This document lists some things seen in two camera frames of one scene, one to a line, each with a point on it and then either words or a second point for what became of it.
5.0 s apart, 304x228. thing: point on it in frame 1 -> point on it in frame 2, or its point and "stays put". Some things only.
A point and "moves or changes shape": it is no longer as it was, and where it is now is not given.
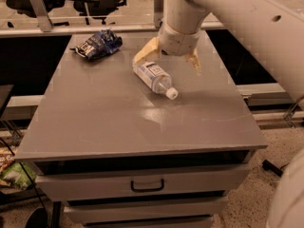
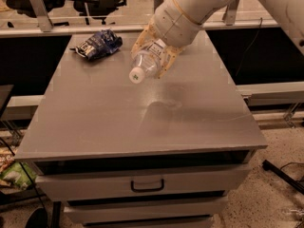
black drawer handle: (139, 190) stays put
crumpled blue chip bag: (103, 43) stays put
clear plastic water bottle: (154, 76) moves or changes shape
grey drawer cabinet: (118, 153) stays put
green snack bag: (21, 173) stays put
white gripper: (178, 44) -> (175, 22)
